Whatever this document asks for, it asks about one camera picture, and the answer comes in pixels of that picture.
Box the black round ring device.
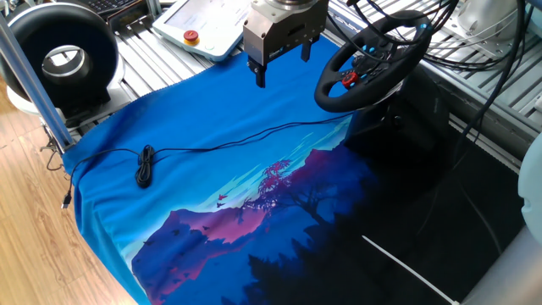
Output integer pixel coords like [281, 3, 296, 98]
[0, 2, 120, 112]

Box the thick black cable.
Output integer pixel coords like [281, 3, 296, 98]
[455, 0, 535, 149]

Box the white teach pendant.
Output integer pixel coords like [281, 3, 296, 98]
[151, 0, 272, 63]

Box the white zip tie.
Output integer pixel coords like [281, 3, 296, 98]
[362, 235, 461, 305]

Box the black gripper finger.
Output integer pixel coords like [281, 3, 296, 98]
[247, 57, 268, 89]
[301, 34, 322, 64]

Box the aluminium frame post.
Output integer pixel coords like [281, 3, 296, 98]
[0, 12, 76, 154]

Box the black racing steering wheel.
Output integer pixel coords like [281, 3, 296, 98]
[313, 10, 434, 114]

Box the black keyboard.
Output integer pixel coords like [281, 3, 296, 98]
[78, 0, 139, 16]

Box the black steering wheel base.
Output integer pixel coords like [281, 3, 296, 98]
[345, 63, 452, 170]

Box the thin black USB cable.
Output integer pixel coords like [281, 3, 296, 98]
[61, 110, 355, 210]

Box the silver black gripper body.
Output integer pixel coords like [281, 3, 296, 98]
[242, 0, 330, 68]

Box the white rounded device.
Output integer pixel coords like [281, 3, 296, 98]
[456, 0, 528, 42]

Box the blue landscape print cloth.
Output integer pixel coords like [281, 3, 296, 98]
[62, 36, 526, 305]

